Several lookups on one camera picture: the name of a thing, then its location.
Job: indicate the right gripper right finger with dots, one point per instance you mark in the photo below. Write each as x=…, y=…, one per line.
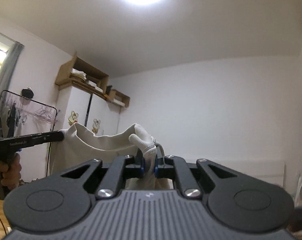
x=177, y=169

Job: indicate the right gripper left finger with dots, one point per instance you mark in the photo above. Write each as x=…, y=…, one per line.
x=119, y=171

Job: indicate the white t-shirt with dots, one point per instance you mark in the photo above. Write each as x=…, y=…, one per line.
x=80, y=145

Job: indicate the black clothes rack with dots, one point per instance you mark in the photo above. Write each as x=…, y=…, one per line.
x=24, y=116

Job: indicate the person's left hand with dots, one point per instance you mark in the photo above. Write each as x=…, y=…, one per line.
x=10, y=175

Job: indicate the black hat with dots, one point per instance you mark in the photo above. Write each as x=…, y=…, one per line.
x=27, y=93

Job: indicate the grey curtain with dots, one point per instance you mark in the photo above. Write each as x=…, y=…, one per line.
x=9, y=64

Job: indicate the small cardboard box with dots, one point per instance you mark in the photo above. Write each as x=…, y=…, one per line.
x=117, y=98

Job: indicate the white wardrobe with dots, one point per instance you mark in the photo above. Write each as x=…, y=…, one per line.
x=98, y=115

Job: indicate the white bed headboard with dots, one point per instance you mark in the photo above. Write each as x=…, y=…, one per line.
x=271, y=171

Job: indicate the large cardboard box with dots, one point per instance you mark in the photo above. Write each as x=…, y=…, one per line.
x=82, y=75

